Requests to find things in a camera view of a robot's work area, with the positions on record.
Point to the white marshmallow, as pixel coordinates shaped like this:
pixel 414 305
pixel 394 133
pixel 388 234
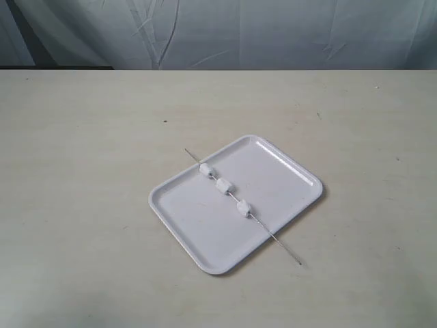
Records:
pixel 244 208
pixel 207 171
pixel 224 186

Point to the thin metal skewer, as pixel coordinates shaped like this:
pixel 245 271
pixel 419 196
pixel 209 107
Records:
pixel 252 216

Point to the white rectangular plastic tray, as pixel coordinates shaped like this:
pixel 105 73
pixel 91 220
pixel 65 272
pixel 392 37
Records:
pixel 207 224

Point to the grey-blue backdrop cloth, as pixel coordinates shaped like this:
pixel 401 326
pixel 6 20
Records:
pixel 219 35

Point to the black bar behind table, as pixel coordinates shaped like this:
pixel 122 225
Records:
pixel 56 68

